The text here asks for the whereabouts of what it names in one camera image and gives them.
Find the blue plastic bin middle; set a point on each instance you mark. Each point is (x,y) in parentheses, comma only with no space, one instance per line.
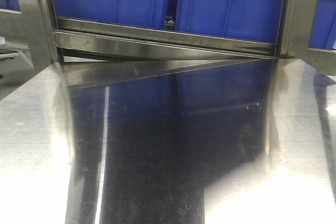
(255,20)

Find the blue plastic bin right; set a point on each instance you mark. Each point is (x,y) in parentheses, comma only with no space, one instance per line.
(323,28)

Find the stainless steel shelf rack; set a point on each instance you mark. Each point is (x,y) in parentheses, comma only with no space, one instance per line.
(36,28)

